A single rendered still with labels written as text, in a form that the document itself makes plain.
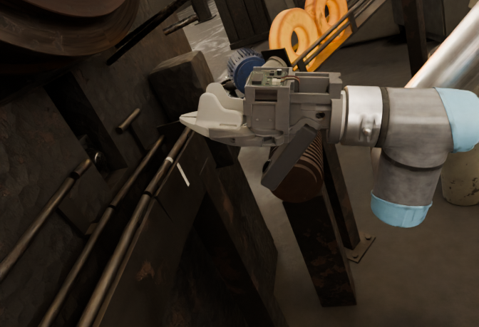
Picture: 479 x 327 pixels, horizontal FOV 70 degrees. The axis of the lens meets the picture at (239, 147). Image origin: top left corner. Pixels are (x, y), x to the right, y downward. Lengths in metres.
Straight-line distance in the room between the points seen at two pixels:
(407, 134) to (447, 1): 2.07
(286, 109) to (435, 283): 0.83
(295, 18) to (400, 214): 0.54
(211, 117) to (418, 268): 0.87
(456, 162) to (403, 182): 0.77
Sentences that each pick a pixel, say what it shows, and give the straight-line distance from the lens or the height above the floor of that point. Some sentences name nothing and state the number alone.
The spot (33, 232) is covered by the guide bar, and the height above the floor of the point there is 0.75.
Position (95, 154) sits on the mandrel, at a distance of 0.56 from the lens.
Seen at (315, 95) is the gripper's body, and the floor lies 0.75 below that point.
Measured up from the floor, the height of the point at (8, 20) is 0.94.
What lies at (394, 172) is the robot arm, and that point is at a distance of 0.48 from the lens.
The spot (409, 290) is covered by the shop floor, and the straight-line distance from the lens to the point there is 1.14.
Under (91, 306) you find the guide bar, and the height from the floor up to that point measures 0.70.
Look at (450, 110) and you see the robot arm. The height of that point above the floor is 0.70.
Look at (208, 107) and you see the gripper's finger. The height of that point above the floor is 0.77.
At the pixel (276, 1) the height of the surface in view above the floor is 0.54.
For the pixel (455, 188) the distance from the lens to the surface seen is 1.31.
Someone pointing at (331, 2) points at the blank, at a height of 0.74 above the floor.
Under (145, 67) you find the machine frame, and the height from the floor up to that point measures 0.81.
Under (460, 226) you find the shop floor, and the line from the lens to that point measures 1.29.
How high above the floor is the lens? 0.91
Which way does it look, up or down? 26 degrees down
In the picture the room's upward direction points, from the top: 23 degrees counter-clockwise
